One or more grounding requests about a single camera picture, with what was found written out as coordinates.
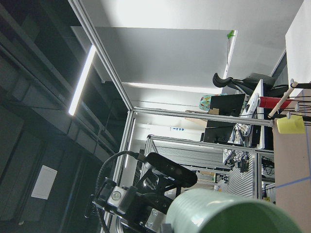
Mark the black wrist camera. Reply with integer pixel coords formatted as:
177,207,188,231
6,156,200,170
137,152,198,187

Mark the yellow plastic cup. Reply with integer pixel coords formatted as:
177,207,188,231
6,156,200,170
276,115,305,134

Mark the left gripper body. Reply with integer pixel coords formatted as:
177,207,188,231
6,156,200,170
85,170,182,233

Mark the black wire cup rack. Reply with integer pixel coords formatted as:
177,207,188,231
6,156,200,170
268,80,311,127

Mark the green plastic cup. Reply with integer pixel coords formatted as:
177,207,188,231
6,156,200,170
165,188,301,233

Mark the black monitor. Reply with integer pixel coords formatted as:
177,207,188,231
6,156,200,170
210,94,245,117

